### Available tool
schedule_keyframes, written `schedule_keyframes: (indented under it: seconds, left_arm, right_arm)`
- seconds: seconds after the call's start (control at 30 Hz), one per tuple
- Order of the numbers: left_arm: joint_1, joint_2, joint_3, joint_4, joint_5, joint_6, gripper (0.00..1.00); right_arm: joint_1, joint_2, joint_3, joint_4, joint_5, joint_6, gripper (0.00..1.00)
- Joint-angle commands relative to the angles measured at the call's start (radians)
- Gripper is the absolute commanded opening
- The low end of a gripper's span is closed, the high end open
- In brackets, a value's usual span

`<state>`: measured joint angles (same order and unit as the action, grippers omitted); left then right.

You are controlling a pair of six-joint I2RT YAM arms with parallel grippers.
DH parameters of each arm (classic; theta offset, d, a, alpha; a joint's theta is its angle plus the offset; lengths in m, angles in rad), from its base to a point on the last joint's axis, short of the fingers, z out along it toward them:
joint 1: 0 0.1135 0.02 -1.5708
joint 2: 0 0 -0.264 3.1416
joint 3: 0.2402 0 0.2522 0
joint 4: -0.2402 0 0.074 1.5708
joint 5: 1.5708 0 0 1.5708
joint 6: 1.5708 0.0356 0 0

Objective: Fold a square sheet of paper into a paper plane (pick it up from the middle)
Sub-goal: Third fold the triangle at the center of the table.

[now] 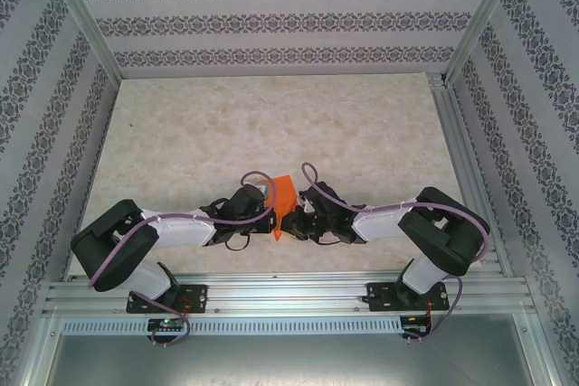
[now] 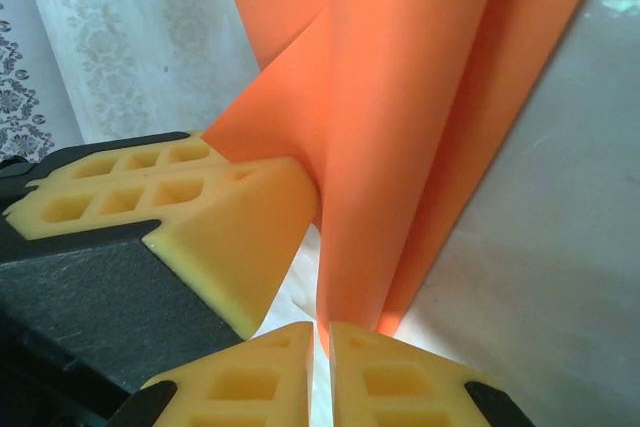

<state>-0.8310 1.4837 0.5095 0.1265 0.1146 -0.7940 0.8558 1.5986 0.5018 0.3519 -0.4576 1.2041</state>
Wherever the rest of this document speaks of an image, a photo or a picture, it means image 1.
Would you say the grey slotted cable duct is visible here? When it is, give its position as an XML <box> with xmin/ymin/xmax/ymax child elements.
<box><xmin>61</xmin><ymin>316</ymin><xmax>404</xmax><ymax>336</ymax></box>

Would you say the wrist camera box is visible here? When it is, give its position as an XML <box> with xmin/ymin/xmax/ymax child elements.
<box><xmin>299</xmin><ymin>181</ymin><xmax>347</xmax><ymax>215</ymax></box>
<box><xmin>225</xmin><ymin>181</ymin><xmax>273</xmax><ymax>221</ymax></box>

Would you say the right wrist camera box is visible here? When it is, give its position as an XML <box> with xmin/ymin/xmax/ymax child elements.
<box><xmin>299</xmin><ymin>181</ymin><xmax>347</xmax><ymax>215</ymax></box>

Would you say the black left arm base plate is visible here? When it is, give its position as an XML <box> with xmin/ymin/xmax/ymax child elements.
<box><xmin>126</xmin><ymin>284</ymin><xmax>210</xmax><ymax>315</ymax></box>

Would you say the orange paper sheet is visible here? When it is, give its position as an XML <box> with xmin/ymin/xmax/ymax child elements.
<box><xmin>264</xmin><ymin>174</ymin><xmax>300</xmax><ymax>241</ymax></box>

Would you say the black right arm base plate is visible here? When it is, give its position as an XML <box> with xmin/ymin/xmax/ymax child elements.
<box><xmin>365</xmin><ymin>281</ymin><xmax>451</xmax><ymax>314</ymax></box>

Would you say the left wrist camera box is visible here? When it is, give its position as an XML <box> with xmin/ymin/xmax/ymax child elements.
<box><xmin>225</xmin><ymin>181</ymin><xmax>273</xmax><ymax>221</ymax></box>

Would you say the long aluminium mounting rail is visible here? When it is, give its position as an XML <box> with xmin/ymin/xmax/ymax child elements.
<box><xmin>43</xmin><ymin>269</ymin><xmax>538</xmax><ymax>316</ymax></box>

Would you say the short aluminium frame post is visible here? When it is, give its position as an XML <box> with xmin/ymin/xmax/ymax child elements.
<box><xmin>15</xmin><ymin>313</ymin><xmax>62</xmax><ymax>386</ymax></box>
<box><xmin>515</xmin><ymin>313</ymin><xmax>565</xmax><ymax>386</ymax></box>

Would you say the grey metal sheet tray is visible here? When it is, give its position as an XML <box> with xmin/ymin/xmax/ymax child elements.
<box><xmin>44</xmin><ymin>334</ymin><xmax>553</xmax><ymax>386</ymax></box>

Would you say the aluminium side rail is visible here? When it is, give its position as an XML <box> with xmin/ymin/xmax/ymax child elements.
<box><xmin>427</xmin><ymin>72</ymin><xmax>515</xmax><ymax>278</ymax></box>

